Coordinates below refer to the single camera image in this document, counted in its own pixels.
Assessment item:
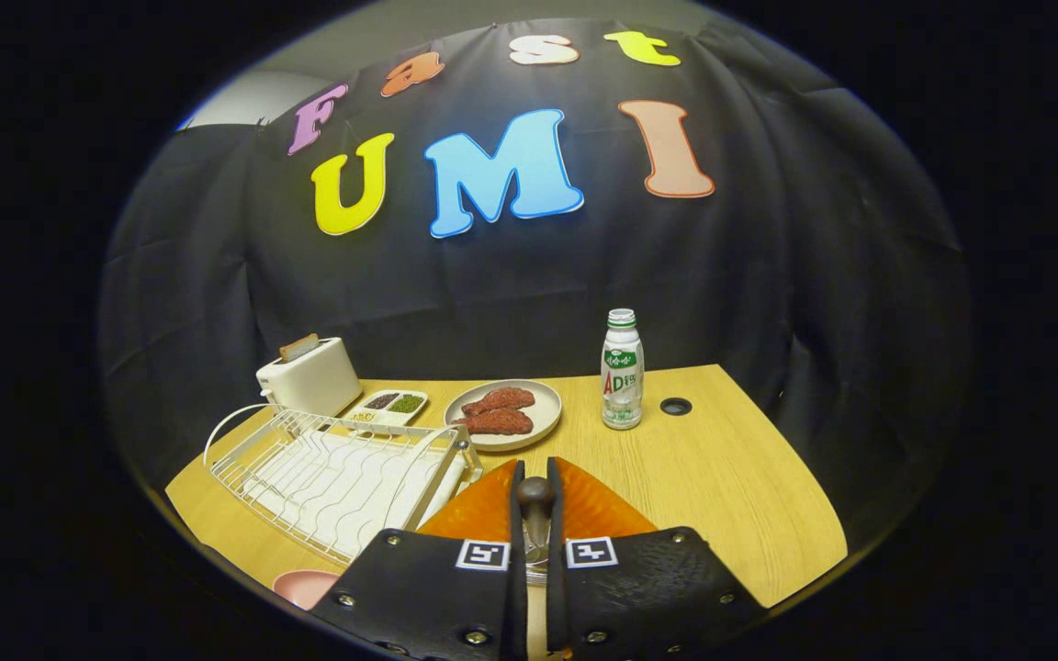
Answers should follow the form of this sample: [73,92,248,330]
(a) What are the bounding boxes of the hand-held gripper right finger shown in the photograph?
[541,454,771,661]

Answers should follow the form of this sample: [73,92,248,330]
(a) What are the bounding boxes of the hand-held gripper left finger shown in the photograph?
[307,457,530,661]

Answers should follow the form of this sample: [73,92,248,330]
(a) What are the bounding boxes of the pink plate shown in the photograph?
[273,569,343,611]

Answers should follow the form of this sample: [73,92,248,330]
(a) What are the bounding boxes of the brown-handled metal spoon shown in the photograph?
[516,476,556,563]

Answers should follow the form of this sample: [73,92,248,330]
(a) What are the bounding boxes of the white wire dish rack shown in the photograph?
[204,404,484,566]

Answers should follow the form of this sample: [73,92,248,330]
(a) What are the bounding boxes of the beige plate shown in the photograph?
[444,379,563,453]

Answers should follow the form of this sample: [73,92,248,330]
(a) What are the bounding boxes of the white divided bean tray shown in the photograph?
[343,389,430,429]

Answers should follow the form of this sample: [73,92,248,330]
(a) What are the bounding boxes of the red meat piece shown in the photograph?
[461,387,536,417]
[452,408,535,436]

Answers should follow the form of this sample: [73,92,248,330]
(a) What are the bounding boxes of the white green-label drink bottle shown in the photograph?
[601,308,646,431]

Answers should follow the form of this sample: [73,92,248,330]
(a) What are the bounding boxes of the white toaster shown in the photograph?
[256,337,364,419]

